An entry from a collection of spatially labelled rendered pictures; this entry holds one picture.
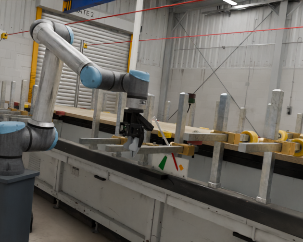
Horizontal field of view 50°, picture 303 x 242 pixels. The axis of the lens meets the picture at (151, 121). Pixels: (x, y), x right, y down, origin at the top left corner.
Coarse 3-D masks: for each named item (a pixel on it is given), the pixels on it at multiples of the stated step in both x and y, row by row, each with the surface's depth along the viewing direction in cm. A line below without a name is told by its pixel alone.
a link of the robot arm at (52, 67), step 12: (60, 24) 178; (72, 36) 182; (48, 60) 179; (60, 60) 182; (48, 72) 180; (60, 72) 184; (48, 84) 182; (36, 96) 186; (48, 96) 183; (36, 108) 185; (48, 108) 185; (36, 120) 185; (48, 120) 187; (36, 132) 184; (48, 132) 187; (36, 144) 184; (48, 144) 190
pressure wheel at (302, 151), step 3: (297, 138) 146; (294, 141) 146; (297, 141) 145; (300, 141) 144; (300, 147) 145; (297, 150) 146; (300, 150) 145; (294, 153) 146; (297, 153) 145; (300, 153) 144; (297, 156) 145; (300, 156) 147
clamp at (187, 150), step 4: (172, 144) 172; (176, 144) 171; (180, 144) 169; (184, 144) 170; (184, 148) 167; (188, 148) 165; (192, 148) 167; (184, 152) 166; (188, 152) 165; (192, 152) 167
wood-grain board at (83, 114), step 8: (72, 112) 293; (80, 112) 309; (88, 112) 327; (104, 112) 369; (104, 120) 245; (112, 120) 250; (168, 128) 231; (192, 128) 263; (200, 128) 276; (208, 144) 178; (256, 152) 158; (288, 160) 147; (296, 160) 144
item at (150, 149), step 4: (140, 148) 146; (144, 148) 148; (148, 148) 150; (152, 148) 152; (156, 148) 154; (160, 148) 155; (164, 148) 158; (168, 148) 159; (172, 148) 161; (176, 148) 163; (180, 148) 166; (196, 148) 175; (140, 152) 147; (144, 152) 148; (148, 152) 150; (152, 152) 152; (156, 152) 154; (160, 152) 156; (164, 152) 158; (168, 152) 160; (172, 152) 162; (176, 152) 164; (180, 152) 166
